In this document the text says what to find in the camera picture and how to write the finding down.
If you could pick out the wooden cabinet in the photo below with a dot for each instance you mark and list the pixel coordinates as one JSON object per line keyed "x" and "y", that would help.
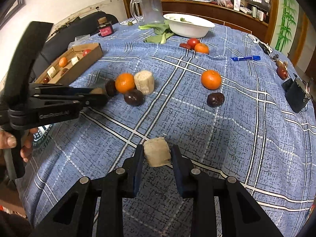
{"x": 229, "y": 17}

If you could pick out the clear glass pitcher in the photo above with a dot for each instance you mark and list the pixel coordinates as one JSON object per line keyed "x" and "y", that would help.
{"x": 147, "y": 11}

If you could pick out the small red jujube by tomatoes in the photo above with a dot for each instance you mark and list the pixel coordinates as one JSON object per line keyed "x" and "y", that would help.
{"x": 185, "y": 45}

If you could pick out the orange tangerine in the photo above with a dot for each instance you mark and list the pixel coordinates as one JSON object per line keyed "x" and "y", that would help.
{"x": 124, "y": 82}
{"x": 63, "y": 62}
{"x": 211, "y": 79}

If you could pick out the dark purple passion fruit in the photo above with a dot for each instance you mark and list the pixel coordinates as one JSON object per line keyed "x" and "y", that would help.
{"x": 134, "y": 97}

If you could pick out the brown figurine keychain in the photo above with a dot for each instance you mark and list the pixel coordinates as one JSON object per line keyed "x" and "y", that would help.
{"x": 281, "y": 67}

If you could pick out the black leather sofa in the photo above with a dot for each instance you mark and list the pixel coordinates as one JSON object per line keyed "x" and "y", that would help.
{"x": 58, "y": 44}

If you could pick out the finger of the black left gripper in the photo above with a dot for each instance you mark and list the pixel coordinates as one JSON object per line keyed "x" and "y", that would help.
{"x": 81, "y": 101}
{"x": 56, "y": 89}

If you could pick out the beige cut piece large front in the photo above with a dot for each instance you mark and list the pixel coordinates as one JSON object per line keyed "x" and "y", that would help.
{"x": 74, "y": 60}

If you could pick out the large red jujube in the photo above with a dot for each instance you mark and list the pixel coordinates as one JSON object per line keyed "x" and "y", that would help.
{"x": 63, "y": 71}

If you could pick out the dark jar with pink label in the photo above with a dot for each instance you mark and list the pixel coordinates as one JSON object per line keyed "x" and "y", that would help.
{"x": 105, "y": 27}

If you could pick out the green leafy vegetable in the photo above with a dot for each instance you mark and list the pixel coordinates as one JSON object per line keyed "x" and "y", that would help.
{"x": 162, "y": 32}

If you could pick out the small red tomato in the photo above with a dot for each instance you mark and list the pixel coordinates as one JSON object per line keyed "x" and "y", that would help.
{"x": 193, "y": 42}

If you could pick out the dark round fruit right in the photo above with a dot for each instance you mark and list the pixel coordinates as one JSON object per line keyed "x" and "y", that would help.
{"x": 215, "y": 99}

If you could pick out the black pouch with keys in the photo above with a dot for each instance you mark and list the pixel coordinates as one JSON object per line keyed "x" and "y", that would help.
{"x": 297, "y": 93}

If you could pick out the brown cardboard box tray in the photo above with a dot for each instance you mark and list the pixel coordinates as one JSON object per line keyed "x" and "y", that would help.
{"x": 78, "y": 69}

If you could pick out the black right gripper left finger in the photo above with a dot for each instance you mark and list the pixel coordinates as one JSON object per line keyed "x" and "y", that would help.
{"x": 123, "y": 182}

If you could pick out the large red tomato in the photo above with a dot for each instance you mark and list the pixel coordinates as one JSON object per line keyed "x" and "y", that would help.
{"x": 85, "y": 52}

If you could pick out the blue marker pen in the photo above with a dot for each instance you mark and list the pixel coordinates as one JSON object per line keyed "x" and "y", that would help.
{"x": 245, "y": 58}

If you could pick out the clear plastic bag on sofa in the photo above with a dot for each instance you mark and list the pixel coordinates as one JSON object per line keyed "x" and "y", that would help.
{"x": 78, "y": 40}

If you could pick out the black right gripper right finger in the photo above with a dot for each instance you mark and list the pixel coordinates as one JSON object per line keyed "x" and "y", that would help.
{"x": 195, "y": 184}

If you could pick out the white bowl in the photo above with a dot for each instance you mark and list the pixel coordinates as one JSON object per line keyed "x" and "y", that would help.
{"x": 188, "y": 26}

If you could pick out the person's left hand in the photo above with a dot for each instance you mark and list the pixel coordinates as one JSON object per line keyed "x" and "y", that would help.
{"x": 8, "y": 141}

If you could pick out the small orange tomato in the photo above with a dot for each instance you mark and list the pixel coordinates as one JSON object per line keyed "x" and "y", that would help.
{"x": 201, "y": 48}

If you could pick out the dark jujube near tangerine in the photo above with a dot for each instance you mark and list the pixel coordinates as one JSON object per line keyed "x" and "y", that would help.
{"x": 110, "y": 88}

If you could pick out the blue plaid tablecloth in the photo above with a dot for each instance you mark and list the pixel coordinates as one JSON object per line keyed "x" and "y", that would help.
{"x": 254, "y": 135}

